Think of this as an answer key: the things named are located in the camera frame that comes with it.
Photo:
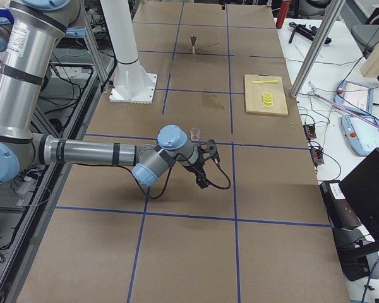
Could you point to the clear glass beaker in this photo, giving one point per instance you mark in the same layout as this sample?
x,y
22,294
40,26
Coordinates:
x,y
194,134

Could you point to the black box device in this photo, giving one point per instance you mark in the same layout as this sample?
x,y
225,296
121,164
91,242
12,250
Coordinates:
x,y
341,214

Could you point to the lemon slice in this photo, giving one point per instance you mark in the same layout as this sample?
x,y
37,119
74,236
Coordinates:
x,y
267,98

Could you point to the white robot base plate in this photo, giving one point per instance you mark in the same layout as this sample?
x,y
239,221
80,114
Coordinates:
x,y
131,82

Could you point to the wooden cutting board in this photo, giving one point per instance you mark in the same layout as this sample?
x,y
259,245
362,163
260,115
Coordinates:
x,y
254,93

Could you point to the steel measuring jigger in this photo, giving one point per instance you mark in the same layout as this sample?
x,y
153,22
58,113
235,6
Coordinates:
x,y
193,39

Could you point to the brown paper table cover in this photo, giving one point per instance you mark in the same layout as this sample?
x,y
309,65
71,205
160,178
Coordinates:
x,y
266,239

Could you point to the black monitor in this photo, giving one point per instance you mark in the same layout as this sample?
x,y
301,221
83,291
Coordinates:
x,y
361,190

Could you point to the grey office chair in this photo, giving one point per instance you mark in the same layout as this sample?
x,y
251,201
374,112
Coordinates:
x,y
367,35

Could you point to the yellow plastic knife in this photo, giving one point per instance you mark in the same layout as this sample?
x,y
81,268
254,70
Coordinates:
x,y
260,82

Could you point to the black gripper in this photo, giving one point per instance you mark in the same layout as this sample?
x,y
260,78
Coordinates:
x,y
192,168

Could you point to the teach pendant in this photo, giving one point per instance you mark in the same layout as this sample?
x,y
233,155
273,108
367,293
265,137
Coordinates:
x,y
356,97
361,134

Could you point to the aluminium frame post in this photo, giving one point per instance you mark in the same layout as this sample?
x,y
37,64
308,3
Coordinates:
x,y
324,29

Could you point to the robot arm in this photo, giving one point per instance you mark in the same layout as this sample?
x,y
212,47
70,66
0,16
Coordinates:
x,y
37,26

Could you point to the blue storage bin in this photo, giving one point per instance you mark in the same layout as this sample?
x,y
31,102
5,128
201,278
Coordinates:
x,y
5,16

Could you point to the right teach pendant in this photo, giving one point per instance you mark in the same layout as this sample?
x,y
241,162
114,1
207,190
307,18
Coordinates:
x,y
361,134

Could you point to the left teach pendant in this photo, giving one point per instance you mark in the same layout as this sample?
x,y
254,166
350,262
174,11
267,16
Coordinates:
x,y
356,97

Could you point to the red cylinder bottle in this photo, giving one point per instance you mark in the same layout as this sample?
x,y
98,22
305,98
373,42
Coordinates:
x,y
284,7

